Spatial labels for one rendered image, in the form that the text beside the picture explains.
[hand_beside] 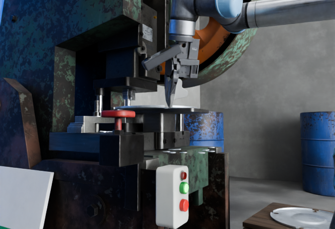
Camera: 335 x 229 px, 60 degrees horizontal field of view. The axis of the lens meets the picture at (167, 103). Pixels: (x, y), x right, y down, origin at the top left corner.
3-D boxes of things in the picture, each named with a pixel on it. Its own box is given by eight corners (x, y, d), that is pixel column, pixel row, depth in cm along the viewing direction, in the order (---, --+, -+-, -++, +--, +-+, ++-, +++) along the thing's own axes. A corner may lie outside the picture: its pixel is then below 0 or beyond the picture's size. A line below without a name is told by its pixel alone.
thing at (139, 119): (149, 123, 112) (149, 111, 112) (125, 123, 99) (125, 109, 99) (130, 123, 116) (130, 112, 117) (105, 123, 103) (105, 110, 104)
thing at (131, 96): (136, 100, 109) (137, 90, 110) (129, 99, 105) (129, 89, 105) (130, 100, 111) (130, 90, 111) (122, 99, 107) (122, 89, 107)
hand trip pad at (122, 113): (137, 143, 68) (137, 110, 69) (121, 144, 63) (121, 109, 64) (114, 142, 72) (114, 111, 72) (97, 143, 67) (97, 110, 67)
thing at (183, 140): (190, 145, 119) (190, 131, 119) (119, 155, 80) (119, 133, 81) (131, 143, 134) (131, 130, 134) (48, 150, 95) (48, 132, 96)
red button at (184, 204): (189, 210, 69) (189, 198, 69) (183, 213, 66) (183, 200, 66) (184, 209, 69) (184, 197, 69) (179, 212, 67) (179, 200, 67)
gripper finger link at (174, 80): (176, 95, 83) (180, 64, 81) (171, 94, 83) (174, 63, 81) (171, 91, 87) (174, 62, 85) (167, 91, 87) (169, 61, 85)
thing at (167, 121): (210, 148, 98) (210, 108, 99) (192, 151, 86) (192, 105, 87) (148, 145, 111) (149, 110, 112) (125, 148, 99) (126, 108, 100)
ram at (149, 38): (167, 81, 109) (167, 5, 111) (144, 76, 96) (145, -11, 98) (130, 85, 118) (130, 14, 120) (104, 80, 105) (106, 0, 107)
